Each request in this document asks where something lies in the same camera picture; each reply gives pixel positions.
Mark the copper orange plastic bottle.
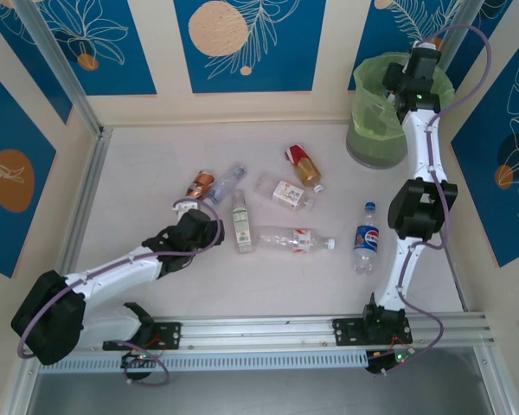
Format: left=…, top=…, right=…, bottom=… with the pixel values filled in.
left=185, top=169, right=216, bottom=200

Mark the clear bottle green white label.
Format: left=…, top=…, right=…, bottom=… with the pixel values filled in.
left=231, top=189, right=256, bottom=255

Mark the clear bluish plastic bottle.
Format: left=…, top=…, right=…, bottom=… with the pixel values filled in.
left=202, top=163, right=247, bottom=207

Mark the clear bottle white printed label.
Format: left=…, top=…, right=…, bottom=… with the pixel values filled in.
left=253, top=171, right=317, bottom=212

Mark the large clear bottle red label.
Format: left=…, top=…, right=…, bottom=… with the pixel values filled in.
left=253, top=224, right=337, bottom=256

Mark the amber bottle red white label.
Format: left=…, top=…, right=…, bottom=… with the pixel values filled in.
left=284, top=144, right=325, bottom=195

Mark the blue label cola bottle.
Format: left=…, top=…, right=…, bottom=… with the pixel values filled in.
left=352, top=201, right=380, bottom=277

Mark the green plastic bin bag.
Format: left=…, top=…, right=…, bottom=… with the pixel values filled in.
left=352, top=50, right=455, bottom=142

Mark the grey translucent bin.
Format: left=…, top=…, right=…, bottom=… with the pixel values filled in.
left=344, top=124, right=410, bottom=169

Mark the grey metal panel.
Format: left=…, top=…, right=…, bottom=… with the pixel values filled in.
left=23, top=345, right=514, bottom=415

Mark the aluminium frame post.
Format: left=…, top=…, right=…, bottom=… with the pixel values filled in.
left=15, top=0, right=103, bottom=137
left=432, top=0, right=488, bottom=83

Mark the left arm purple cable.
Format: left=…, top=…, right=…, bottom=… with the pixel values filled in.
left=16, top=197, right=226, bottom=386

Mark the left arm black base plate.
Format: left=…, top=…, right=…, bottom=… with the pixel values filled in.
left=102, top=322, right=183, bottom=352

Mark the aluminium side rail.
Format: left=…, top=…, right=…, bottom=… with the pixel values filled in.
left=58, top=127, right=113, bottom=278
left=443, top=246, right=475, bottom=313

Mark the aluminium mounting rail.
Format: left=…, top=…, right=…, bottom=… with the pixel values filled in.
left=21, top=311, right=501, bottom=352

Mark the grey slotted cable tray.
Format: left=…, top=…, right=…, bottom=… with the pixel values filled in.
left=38, top=348, right=371, bottom=374

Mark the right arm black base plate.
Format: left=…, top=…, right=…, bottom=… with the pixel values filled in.
left=331, top=317, right=415, bottom=347

